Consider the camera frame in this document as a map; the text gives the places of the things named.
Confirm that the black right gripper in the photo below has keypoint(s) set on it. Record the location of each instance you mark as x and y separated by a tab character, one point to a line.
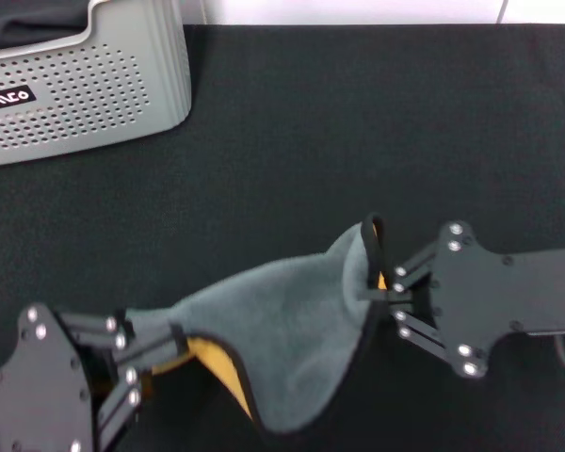
513	292

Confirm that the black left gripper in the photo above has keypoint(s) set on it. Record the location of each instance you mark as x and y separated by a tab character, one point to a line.
33	391

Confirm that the black tablecloth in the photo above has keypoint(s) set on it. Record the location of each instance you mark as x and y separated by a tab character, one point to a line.
311	141

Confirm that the yellow and grey towel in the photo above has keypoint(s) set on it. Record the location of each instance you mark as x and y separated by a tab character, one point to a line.
292	329

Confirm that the grey perforated storage box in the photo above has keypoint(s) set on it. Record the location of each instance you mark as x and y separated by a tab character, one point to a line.
99	94

